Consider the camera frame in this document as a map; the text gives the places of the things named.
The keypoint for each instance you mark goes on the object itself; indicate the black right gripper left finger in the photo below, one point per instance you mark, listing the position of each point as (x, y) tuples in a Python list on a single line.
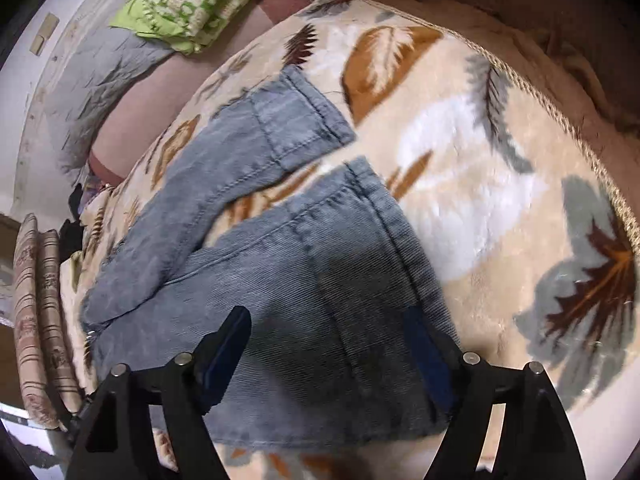
[(115, 438)]

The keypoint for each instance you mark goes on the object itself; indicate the brown fleece blanket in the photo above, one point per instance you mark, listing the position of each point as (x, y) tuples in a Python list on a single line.
[(540, 25)]

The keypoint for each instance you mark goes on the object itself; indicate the pink bed sheet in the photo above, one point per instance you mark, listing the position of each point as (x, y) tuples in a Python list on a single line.
[(152, 104)]

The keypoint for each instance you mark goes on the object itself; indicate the striped beige cushion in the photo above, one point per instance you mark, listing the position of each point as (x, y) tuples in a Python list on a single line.
[(57, 360), (29, 357)]

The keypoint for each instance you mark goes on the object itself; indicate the blue denim pants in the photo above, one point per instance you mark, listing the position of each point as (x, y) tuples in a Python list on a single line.
[(327, 277)]

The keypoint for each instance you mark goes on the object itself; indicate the green patterned folded cloth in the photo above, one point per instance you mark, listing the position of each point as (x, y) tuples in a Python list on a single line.
[(187, 26)]

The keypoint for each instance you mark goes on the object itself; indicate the grey quilted pillow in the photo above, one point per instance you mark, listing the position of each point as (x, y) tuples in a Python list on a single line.
[(107, 62)]

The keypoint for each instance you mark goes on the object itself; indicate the cream leaf-print blanket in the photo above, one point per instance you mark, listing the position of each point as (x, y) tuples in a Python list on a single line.
[(525, 198)]

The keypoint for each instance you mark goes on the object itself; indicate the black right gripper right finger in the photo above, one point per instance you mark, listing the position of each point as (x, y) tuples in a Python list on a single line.
[(536, 439)]

